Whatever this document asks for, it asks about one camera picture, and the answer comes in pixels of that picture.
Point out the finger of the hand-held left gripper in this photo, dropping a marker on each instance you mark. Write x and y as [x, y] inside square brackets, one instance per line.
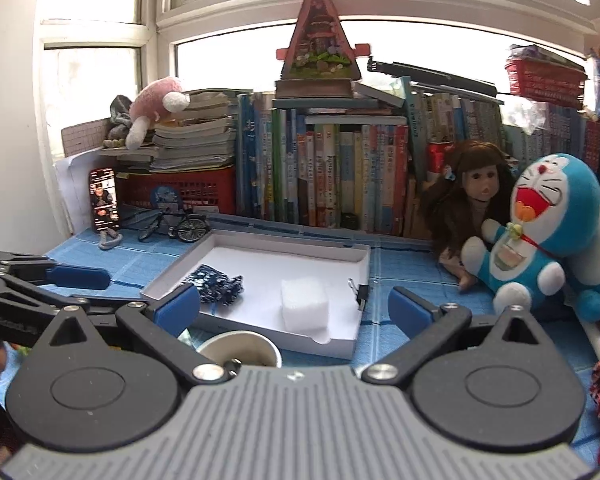
[30, 297]
[77, 277]

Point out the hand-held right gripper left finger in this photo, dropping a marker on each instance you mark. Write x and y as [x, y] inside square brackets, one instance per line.
[177, 306]

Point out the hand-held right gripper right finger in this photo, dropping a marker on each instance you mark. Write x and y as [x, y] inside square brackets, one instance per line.
[409, 310]

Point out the blue patterned scrunchie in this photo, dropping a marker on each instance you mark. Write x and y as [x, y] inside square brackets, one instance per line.
[215, 282]

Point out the white shallow cardboard box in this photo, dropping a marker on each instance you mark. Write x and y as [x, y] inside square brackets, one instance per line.
[280, 265]

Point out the blue checked tablecloth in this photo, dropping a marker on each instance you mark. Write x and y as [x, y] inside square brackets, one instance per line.
[415, 270]

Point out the black binder clip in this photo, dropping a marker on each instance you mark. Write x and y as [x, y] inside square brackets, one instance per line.
[361, 294]

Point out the paper cup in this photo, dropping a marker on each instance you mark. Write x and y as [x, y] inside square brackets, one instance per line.
[240, 347]

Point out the miniature black bicycle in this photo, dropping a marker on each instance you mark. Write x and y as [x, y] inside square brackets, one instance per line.
[185, 227]

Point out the smartphone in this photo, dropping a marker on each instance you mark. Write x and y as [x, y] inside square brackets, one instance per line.
[104, 200]

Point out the white paper sheets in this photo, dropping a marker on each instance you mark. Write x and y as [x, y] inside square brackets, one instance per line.
[72, 195]

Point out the white foam block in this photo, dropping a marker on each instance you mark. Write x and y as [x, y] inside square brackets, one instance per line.
[305, 305]

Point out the round blue fan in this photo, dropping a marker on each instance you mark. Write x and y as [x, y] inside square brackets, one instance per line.
[165, 197]

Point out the large red plastic basket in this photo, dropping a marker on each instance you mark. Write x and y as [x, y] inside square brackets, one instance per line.
[200, 187]

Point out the grid cutting mat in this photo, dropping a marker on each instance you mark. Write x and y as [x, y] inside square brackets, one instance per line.
[85, 137]

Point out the brown haired doll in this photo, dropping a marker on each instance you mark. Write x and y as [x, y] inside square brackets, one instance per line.
[475, 180]

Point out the red can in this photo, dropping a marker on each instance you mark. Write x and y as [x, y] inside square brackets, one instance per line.
[437, 156]

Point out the grey elephant plush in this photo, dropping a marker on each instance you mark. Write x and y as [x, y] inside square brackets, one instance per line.
[119, 120]

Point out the row of standing books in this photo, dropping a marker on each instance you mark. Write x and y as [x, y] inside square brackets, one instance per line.
[325, 170]

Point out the stack of lying books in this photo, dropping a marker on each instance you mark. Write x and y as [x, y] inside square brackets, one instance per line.
[195, 135]

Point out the blue cat plush toy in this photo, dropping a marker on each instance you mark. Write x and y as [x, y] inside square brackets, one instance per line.
[555, 195]

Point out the white plastic stick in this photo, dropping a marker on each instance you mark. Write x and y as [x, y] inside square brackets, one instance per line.
[594, 337]

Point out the pink plush toy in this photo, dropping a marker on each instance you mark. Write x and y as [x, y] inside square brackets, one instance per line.
[152, 97]

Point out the clear plastic bag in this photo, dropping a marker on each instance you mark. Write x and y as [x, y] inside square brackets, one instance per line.
[530, 115]

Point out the black folded tripod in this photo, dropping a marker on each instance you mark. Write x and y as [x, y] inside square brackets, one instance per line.
[430, 72]

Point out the small red plastic basket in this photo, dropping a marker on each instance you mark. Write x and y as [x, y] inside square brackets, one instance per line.
[545, 80]

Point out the triangular miniature house model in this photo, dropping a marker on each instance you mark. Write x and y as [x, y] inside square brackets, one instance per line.
[317, 35]

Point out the white window frame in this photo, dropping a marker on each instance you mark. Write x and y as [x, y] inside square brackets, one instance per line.
[230, 12]

